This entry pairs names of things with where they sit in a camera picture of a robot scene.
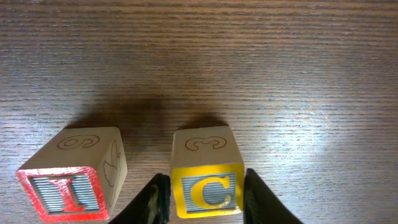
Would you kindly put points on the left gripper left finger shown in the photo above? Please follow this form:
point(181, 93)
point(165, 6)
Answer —
point(150, 206)

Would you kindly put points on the yellow letter C block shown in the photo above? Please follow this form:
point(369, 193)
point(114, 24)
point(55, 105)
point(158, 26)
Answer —
point(207, 172)

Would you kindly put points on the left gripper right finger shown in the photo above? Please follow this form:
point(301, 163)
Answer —
point(261, 206)

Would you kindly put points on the red letter I block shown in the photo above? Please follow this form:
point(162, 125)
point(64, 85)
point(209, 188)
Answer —
point(77, 176)

